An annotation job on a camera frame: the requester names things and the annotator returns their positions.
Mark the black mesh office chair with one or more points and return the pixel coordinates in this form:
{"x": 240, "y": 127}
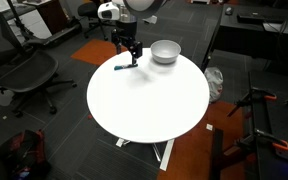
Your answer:
{"x": 27, "y": 71}

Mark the black tripod stand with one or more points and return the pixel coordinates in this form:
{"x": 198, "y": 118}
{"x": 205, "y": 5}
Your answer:
{"x": 17, "y": 20}

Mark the green marker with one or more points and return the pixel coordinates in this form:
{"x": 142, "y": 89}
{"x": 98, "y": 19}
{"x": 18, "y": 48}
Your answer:
{"x": 124, "y": 67}

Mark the white table base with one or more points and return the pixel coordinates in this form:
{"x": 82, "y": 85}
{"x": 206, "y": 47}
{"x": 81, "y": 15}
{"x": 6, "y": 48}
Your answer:
{"x": 167, "y": 155}

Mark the black keyboard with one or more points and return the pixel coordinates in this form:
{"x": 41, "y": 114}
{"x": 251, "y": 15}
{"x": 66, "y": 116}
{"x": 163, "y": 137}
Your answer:
{"x": 250, "y": 18}

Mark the small white paper scrap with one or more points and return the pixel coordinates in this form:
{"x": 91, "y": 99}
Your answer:
{"x": 209, "y": 127}

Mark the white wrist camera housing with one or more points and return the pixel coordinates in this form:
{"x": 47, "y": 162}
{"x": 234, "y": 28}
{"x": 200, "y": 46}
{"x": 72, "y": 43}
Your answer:
{"x": 108, "y": 11}

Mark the grey bowl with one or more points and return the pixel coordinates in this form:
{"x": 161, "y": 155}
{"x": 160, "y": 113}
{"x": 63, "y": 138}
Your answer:
{"x": 165, "y": 56}

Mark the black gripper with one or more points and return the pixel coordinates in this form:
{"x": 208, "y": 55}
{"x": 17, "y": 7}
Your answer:
{"x": 128, "y": 33}

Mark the dark brown wooden cabinet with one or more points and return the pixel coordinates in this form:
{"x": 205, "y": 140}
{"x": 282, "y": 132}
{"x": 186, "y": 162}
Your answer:
{"x": 52, "y": 15}

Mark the black low floor platform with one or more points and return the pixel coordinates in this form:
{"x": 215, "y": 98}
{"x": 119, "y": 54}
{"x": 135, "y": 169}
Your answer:
{"x": 55, "y": 36}

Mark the black office desk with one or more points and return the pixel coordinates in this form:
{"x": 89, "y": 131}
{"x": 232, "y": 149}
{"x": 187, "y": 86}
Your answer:
{"x": 244, "y": 33}

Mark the grey computer mouse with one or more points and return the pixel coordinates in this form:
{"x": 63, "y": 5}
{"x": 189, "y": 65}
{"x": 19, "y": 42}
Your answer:
{"x": 229, "y": 10}

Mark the clear plastic bag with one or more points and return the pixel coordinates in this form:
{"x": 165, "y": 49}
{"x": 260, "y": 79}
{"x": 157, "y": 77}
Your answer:
{"x": 214, "y": 81}

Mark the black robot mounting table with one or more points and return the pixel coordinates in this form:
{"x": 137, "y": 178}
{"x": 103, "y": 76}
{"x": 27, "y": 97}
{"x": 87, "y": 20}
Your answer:
{"x": 267, "y": 160}

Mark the red and black backpack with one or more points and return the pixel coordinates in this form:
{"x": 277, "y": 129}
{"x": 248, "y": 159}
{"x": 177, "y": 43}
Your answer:
{"x": 24, "y": 150}

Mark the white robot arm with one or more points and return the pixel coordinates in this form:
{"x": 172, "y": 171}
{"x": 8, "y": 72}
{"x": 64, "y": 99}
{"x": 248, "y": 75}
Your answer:
{"x": 144, "y": 6}

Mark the black padded office chair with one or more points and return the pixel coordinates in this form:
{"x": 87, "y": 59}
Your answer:
{"x": 89, "y": 10}

